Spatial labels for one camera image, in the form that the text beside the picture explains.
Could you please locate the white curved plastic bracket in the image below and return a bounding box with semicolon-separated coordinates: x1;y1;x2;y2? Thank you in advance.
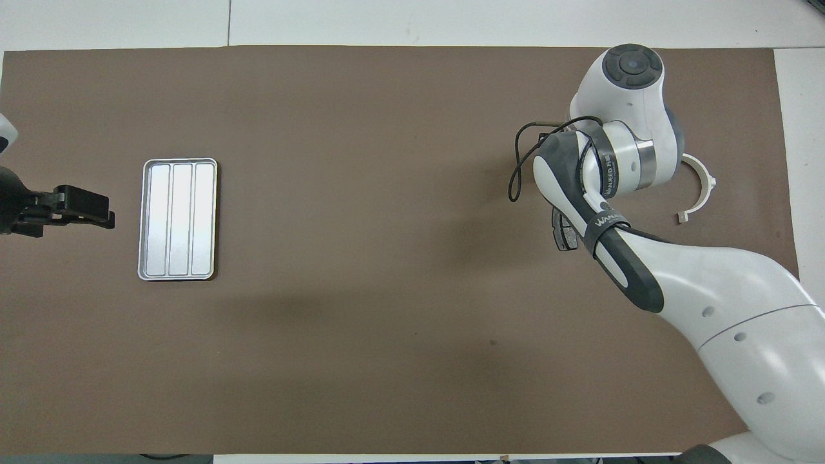
674;153;718;225

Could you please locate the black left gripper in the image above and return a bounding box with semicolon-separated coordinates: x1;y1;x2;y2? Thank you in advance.
0;166;116;236

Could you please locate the dark grey rectangular brake pad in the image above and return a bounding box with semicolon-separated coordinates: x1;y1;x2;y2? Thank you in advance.
551;206;581;253

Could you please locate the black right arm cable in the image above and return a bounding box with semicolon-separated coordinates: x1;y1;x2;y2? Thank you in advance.
508;116;607;202

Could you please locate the brown table mat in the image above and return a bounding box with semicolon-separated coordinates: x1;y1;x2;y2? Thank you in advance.
0;45;800;455

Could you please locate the silver metal tray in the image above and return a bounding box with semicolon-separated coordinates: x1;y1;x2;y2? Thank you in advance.
137;158;218;282

